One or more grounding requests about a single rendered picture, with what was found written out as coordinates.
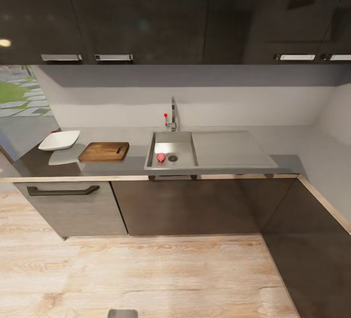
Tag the cabinet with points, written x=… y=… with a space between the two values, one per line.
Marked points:
x=102 y=32
x=278 y=32

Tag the bowl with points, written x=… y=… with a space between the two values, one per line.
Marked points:
x=57 y=141

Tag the dishwasher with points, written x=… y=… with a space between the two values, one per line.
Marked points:
x=76 y=208

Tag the vidalia onion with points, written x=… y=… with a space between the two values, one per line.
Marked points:
x=160 y=157

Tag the cutting board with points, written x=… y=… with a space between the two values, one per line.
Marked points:
x=104 y=151

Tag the drop in sink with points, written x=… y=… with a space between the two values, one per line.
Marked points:
x=205 y=149

